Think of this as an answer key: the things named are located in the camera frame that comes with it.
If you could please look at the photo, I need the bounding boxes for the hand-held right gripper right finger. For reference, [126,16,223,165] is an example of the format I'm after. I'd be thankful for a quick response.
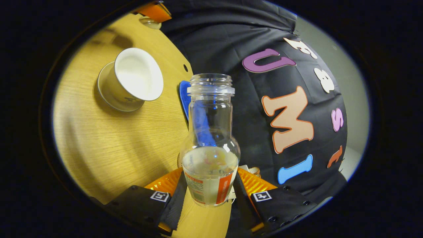
[231,167,313,234]

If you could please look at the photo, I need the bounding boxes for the cream ceramic teacup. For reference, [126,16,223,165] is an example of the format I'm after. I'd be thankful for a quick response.
[113,48,164,111]

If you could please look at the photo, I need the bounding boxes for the white toaster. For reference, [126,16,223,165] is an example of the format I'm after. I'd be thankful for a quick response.
[228,164,262,201]

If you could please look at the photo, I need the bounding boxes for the blue folded towel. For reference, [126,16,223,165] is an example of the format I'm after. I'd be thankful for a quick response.
[179,80,217,147]

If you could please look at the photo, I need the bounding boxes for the black backdrop cloth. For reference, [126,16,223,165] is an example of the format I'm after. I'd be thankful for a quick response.
[160,0,348,212]

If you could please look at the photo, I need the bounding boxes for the clear glass water bottle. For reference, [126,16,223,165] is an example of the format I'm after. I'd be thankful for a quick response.
[178,73,241,208]

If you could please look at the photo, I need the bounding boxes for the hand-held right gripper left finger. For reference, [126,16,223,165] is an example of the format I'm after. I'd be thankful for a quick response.
[104,167,189,236]

